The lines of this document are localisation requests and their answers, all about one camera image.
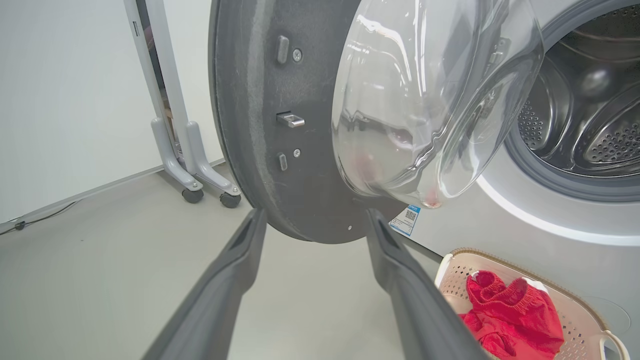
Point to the white front-loading washing machine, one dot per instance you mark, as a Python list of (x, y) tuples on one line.
[(550, 240)]

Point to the round black glass washer door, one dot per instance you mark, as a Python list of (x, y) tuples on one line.
[(250, 125)]

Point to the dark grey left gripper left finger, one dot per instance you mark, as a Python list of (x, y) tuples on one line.
[(210, 300)]

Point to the cream perforated laundry basket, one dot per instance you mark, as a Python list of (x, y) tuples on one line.
[(580, 320)]

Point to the grey partition stand leg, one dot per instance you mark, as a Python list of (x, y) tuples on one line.
[(192, 135), (160, 130)]

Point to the red clothes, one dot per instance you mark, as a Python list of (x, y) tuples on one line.
[(515, 320)]

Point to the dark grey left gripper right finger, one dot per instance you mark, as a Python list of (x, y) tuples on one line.
[(415, 300)]

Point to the blue energy label sticker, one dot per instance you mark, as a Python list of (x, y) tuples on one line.
[(406, 220)]

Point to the black caster wheel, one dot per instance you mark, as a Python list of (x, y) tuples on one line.
[(230, 200), (192, 195)]

